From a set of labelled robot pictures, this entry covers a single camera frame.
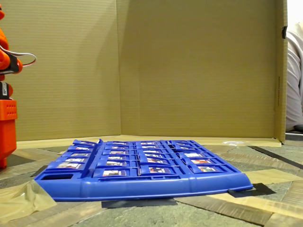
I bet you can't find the blue plastic guessing game board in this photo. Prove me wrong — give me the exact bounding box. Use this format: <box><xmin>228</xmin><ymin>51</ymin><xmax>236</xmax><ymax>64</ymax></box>
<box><xmin>34</xmin><ymin>139</ymin><xmax>254</xmax><ymax>202</ymax></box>

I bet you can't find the flip tile labelled Mr Mist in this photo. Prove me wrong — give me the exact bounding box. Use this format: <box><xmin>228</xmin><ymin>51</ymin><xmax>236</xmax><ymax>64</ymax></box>
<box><xmin>177</xmin><ymin>151</ymin><xmax>211</xmax><ymax>158</ymax></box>

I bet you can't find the flip tile labelled Swampbat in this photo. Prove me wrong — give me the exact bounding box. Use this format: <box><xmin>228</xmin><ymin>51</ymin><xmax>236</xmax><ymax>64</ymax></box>
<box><xmin>187</xmin><ymin>163</ymin><xmax>229</xmax><ymax>175</ymax></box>

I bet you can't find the flip tile labelled Ice Light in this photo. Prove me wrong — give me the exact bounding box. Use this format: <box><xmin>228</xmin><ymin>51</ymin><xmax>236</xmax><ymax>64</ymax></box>
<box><xmin>137</xmin><ymin>148</ymin><xmax>169</xmax><ymax>154</ymax></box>

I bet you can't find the flip tile labelled Rambler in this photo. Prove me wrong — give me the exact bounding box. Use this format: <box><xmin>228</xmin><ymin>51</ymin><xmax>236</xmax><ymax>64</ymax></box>
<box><xmin>181</xmin><ymin>157</ymin><xmax>220</xmax><ymax>166</ymax></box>

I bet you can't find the long thin black tape strip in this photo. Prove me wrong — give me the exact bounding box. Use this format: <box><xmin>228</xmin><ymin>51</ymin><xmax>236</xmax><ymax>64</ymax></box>
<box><xmin>248</xmin><ymin>145</ymin><xmax>303</xmax><ymax>171</ymax></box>

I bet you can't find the flip tile labelled Thunderrock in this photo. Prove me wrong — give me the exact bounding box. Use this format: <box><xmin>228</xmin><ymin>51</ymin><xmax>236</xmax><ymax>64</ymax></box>
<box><xmin>138</xmin><ymin>152</ymin><xmax>172</xmax><ymax>158</ymax></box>

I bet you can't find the flip tile labelled Dr Ion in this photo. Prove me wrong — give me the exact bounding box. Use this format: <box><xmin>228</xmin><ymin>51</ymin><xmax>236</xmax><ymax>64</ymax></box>
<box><xmin>68</xmin><ymin>146</ymin><xmax>95</xmax><ymax>152</ymax></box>

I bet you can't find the flip tile labelled Madame Vine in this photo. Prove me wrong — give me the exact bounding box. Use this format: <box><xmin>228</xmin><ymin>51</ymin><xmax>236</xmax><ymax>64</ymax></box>
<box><xmin>136</xmin><ymin>145</ymin><xmax>168</xmax><ymax>150</ymax></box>

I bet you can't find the large brown cardboard screen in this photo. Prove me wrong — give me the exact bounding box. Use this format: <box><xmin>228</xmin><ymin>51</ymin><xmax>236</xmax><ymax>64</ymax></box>
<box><xmin>0</xmin><ymin>0</ymin><xmax>289</xmax><ymax>150</ymax></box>

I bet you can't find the flip tile labelled Stupendous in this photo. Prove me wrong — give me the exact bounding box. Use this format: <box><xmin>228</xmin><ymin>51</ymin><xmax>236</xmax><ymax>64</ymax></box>
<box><xmin>72</xmin><ymin>140</ymin><xmax>98</xmax><ymax>147</ymax></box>

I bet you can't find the flip tile labelled Beast Tamer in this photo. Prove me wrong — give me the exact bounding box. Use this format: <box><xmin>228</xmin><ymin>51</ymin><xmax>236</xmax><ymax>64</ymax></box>
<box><xmin>106</xmin><ymin>141</ymin><xmax>136</xmax><ymax>146</ymax></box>

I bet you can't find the crumpled brown packing tape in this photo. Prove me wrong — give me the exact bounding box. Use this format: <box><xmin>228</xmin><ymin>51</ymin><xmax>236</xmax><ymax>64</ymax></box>
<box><xmin>0</xmin><ymin>180</ymin><xmax>58</xmax><ymax>224</ymax></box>

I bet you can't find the flip tile labelled Zap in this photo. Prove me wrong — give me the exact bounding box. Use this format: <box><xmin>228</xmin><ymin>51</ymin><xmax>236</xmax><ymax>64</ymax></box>
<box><xmin>105</xmin><ymin>145</ymin><xmax>137</xmax><ymax>150</ymax></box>

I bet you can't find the flip tile labelled Sir Stretch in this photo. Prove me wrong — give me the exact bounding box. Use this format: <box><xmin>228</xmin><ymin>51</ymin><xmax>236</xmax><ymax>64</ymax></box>
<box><xmin>97</xmin><ymin>159</ymin><xmax>137</xmax><ymax>168</ymax></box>

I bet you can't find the flip tile labelled Ultrasonic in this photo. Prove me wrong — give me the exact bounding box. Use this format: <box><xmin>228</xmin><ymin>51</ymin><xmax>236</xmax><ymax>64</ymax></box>
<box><xmin>139</xmin><ymin>165</ymin><xmax>182</xmax><ymax>176</ymax></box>

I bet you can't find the flat brown tape patch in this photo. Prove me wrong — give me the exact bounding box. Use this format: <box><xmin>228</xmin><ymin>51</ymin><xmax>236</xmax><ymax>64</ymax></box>
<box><xmin>245</xmin><ymin>168</ymin><xmax>299</xmax><ymax>185</ymax></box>

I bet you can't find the flip tile labelled Glance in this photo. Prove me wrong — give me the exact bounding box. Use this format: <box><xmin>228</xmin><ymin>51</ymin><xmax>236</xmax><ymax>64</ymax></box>
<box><xmin>136</xmin><ymin>141</ymin><xmax>166</xmax><ymax>146</ymax></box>

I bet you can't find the flip tile labelled Atlantia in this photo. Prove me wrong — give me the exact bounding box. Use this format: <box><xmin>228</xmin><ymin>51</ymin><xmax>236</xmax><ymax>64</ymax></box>
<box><xmin>101</xmin><ymin>155</ymin><xmax>137</xmax><ymax>161</ymax></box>

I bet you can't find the white red servo wire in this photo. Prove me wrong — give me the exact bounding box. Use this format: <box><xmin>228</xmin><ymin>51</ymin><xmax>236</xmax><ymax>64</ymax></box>
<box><xmin>0</xmin><ymin>46</ymin><xmax>37</xmax><ymax>68</ymax></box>

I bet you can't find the flip tile labelled Safeguard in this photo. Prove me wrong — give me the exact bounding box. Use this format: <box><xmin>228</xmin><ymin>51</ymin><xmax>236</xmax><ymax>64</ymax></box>
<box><xmin>139</xmin><ymin>157</ymin><xmax>177</xmax><ymax>166</ymax></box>

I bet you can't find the flip tile labelled Eric Eagle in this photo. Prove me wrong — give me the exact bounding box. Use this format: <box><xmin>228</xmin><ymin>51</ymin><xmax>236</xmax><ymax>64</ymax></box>
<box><xmin>104</xmin><ymin>149</ymin><xmax>137</xmax><ymax>156</ymax></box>

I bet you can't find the person in white t-shirt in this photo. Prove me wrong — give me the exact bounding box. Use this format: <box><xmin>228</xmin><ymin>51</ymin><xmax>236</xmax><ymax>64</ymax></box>
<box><xmin>285</xmin><ymin>21</ymin><xmax>303</xmax><ymax>132</ymax></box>

